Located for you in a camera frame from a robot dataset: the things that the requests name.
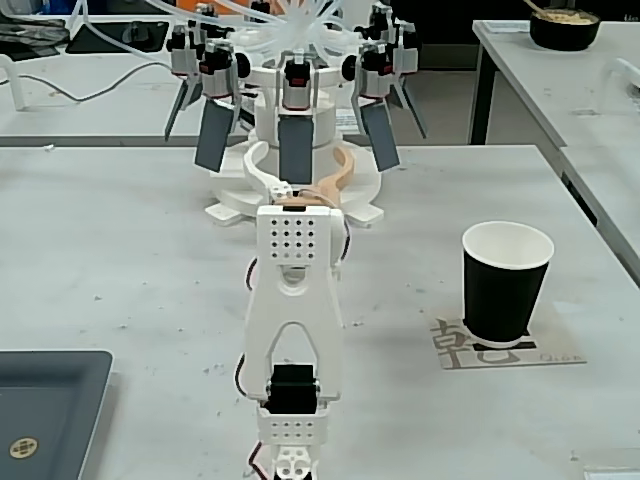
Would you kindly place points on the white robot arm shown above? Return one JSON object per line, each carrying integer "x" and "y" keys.
{"x": 292, "y": 300}

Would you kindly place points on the black bowl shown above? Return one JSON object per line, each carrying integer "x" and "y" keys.
{"x": 565, "y": 32}

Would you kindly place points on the white flat box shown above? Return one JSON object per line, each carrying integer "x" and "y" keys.
{"x": 612, "y": 476}

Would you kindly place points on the white round dispenser base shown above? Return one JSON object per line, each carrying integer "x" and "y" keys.
{"x": 325, "y": 125}

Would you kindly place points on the black paper cup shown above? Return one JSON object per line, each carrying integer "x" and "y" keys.
{"x": 502, "y": 295}

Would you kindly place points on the grey dispenser paddle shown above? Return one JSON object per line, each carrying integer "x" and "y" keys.
{"x": 381, "y": 137}
{"x": 214, "y": 135}
{"x": 412, "y": 107}
{"x": 296, "y": 150}
{"x": 177, "y": 110}

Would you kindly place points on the black flat pad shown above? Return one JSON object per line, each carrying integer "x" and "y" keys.
{"x": 120, "y": 37}

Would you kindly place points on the grey red motor unit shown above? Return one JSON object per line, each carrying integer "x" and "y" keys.
{"x": 182, "y": 50}
{"x": 372, "y": 70}
{"x": 217, "y": 70}
{"x": 297, "y": 82}
{"x": 400, "y": 45}

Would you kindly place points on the grey plastic tray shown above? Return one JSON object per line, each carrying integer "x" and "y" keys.
{"x": 50, "y": 400}

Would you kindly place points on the clear tubing bundle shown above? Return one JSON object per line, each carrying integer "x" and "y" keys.
{"x": 300, "y": 22}

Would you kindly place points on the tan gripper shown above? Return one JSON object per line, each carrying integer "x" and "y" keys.
{"x": 280, "y": 190}

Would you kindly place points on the printed paper mat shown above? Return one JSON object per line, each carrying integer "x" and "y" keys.
{"x": 450, "y": 350}

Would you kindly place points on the white bracket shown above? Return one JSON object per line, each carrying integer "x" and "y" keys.
{"x": 15, "y": 80}

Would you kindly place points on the grey side table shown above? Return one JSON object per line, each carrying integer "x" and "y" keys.
{"x": 550, "y": 85}

